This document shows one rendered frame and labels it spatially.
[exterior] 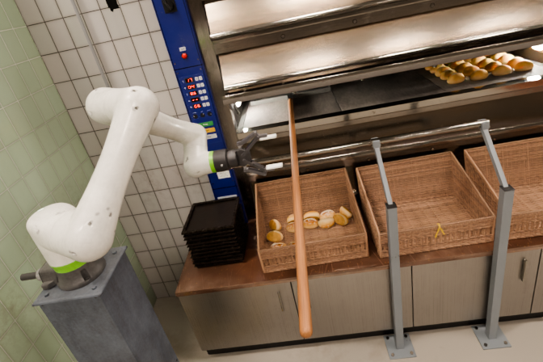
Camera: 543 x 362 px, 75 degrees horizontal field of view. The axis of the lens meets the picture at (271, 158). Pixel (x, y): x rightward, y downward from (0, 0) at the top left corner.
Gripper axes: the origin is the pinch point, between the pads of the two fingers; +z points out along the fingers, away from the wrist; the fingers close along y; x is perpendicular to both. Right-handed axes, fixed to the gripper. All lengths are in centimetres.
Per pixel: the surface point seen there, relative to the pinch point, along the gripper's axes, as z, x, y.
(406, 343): 48, 2, 128
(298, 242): 5.5, 48.6, 8.5
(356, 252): 28, -7, 67
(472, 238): 84, -6, 67
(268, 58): 0, -56, -27
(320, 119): 22, -55, 11
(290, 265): -6, -6, 68
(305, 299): 6, 70, 9
